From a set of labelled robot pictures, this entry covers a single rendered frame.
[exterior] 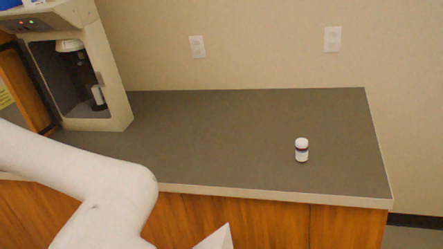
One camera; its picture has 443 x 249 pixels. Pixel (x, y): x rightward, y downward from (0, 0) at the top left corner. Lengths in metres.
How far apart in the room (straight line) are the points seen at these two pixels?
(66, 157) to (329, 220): 0.82
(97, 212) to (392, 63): 1.36
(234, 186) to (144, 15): 0.99
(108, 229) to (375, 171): 0.83
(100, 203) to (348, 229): 0.83
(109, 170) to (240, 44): 1.04
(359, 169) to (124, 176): 0.75
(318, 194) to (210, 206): 0.39
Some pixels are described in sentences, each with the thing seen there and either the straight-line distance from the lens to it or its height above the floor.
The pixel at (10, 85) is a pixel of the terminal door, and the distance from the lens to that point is 1.52.
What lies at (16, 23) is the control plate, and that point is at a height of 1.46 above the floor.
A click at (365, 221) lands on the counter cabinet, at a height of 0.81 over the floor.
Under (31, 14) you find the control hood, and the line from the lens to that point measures 1.32.
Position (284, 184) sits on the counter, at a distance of 1.07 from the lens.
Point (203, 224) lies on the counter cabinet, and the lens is 1.30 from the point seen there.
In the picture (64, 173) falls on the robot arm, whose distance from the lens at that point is 0.76.
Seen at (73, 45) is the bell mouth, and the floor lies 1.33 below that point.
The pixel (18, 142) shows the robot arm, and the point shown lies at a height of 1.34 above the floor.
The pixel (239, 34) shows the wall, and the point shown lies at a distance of 1.57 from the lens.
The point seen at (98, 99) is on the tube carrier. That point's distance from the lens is 1.56.
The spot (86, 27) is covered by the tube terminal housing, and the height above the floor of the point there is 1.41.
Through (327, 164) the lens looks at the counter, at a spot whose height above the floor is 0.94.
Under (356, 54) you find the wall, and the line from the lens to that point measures 1.59.
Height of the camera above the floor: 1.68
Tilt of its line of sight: 33 degrees down
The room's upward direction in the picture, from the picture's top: 10 degrees counter-clockwise
